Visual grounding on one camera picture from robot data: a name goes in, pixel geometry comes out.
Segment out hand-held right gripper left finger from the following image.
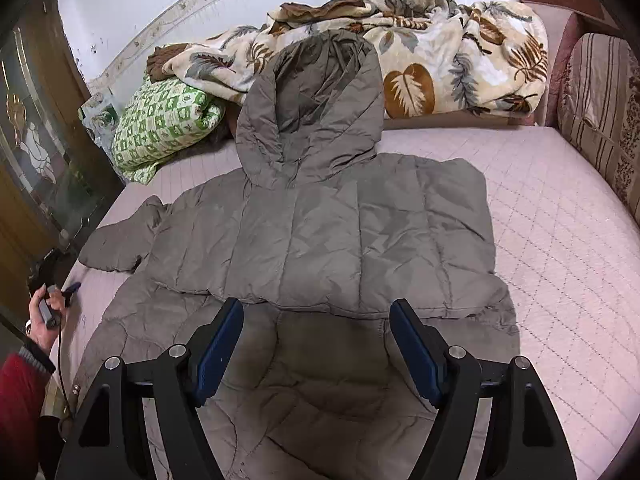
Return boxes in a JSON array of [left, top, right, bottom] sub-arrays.
[[54, 297, 246, 480]]

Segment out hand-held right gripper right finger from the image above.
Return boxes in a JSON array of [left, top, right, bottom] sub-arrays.
[[389, 298, 581, 480]]

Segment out grey-brown hooded puffer jacket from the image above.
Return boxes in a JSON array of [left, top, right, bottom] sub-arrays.
[[59, 29, 521, 480]]

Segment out person's red sleeved forearm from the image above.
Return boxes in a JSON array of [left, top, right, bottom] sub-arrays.
[[0, 336, 57, 480]]

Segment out person's left hand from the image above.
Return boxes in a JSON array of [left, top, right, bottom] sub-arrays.
[[24, 284, 69, 357]]

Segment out wooden door with glass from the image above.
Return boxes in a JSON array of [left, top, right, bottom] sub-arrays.
[[0, 0, 127, 321]]

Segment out clear plastic bag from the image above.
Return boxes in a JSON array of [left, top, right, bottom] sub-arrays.
[[77, 91, 123, 161]]

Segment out green white patterned pillow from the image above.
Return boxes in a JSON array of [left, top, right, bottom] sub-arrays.
[[111, 74, 228, 185]]

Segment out brown knitted cloth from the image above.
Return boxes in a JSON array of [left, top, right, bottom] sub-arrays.
[[146, 44, 188, 82]]

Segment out beige leaf print blanket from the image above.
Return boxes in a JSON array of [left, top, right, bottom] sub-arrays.
[[162, 0, 550, 120]]

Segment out striped beige cushion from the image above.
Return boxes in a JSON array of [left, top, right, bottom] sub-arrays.
[[556, 32, 640, 218]]

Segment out pink upholstered headboard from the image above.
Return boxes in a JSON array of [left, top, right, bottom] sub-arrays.
[[517, 0, 640, 128]]

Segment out black cable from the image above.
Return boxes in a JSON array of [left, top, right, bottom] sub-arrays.
[[52, 327, 75, 418]]

